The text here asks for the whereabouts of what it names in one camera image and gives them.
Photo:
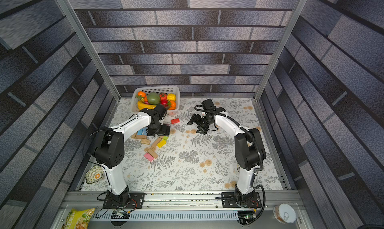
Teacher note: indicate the white plastic basket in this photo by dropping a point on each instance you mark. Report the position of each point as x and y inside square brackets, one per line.
[172, 106]

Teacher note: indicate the white lidded cup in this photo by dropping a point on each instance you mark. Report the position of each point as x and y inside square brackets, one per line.
[285, 214]

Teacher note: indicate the red block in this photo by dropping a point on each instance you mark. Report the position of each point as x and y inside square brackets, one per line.
[175, 121]

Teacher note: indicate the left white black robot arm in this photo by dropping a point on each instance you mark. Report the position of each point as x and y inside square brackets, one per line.
[109, 149]

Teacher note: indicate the wood block near blue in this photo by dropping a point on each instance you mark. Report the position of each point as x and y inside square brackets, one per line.
[140, 137]

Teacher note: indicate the orange toy fruit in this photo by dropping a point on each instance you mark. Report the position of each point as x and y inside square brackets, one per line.
[141, 94]

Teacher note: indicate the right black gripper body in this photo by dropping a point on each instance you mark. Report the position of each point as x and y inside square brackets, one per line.
[196, 120]

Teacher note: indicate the yellow block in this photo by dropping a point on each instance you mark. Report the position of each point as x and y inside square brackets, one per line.
[161, 143]

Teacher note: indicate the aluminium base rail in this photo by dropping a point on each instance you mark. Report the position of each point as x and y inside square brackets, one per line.
[184, 210]

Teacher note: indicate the yellow toy pepper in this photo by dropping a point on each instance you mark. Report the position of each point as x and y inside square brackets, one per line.
[171, 97]

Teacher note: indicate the natural wood block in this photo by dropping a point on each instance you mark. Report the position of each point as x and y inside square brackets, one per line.
[156, 142]
[153, 153]

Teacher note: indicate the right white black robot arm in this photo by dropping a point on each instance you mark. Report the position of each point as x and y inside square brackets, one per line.
[249, 148]

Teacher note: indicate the pink block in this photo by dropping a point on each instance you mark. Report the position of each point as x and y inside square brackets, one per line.
[149, 157]

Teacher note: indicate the green snack bag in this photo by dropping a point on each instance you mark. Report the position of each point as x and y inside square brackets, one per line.
[78, 219]

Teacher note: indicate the green toy mango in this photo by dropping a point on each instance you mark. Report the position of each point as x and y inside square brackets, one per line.
[153, 98]

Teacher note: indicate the yellow toy banana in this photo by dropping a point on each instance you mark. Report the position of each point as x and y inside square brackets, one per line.
[142, 106]

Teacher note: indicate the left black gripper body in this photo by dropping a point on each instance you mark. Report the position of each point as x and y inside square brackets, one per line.
[160, 129]

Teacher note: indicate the patterned ceramic bowl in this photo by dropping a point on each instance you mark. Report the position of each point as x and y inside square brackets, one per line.
[94, 174]

